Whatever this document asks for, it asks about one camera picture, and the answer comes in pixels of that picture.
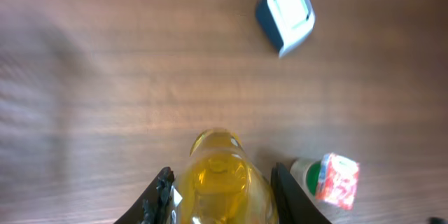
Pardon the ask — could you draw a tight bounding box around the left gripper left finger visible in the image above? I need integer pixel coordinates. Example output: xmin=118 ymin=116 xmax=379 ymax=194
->
xmin=114 ymin=167 xmax=174 ymax=224

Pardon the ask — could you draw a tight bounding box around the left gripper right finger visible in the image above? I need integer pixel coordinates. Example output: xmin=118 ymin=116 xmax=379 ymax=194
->
xmin=270 ymin=162 xmax=331 ymax=224

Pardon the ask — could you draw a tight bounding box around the white barcode scanner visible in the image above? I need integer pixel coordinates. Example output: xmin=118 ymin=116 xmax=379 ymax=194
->
xmin=255 ymin=0 xmax=316 ymax=58

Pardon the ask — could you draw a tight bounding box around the orange Kleenex tissue pack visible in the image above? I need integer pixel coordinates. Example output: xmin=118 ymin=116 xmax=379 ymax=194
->
xmin=290 ymin=153 xmax=360 ymax=210

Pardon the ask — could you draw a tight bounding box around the yellow liquid clear bottle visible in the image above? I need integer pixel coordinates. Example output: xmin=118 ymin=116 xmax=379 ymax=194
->
xmin=166 ymin=128 xmax=279 ymax=224

